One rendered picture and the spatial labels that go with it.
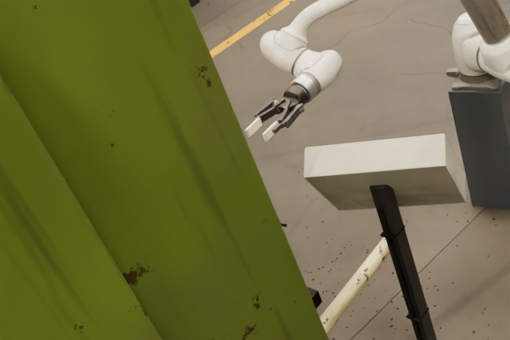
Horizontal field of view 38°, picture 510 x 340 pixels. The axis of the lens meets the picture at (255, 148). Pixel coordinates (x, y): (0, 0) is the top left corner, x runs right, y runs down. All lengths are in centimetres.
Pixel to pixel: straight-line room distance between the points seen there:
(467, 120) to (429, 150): 130
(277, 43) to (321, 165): 82
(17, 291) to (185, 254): 46
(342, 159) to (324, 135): 221
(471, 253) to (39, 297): 217
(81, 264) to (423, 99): 297
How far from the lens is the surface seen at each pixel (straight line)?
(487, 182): 322
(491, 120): 300
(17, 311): 127
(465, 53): 286
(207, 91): 154
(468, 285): 302
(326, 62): 248
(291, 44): 251
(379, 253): 230
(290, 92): 241
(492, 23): 261
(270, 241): 178
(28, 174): 120
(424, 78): 421
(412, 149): 174
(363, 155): 177
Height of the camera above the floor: 223
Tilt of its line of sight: 33 degrees down
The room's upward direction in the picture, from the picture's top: 22 degrees counter-clockwise
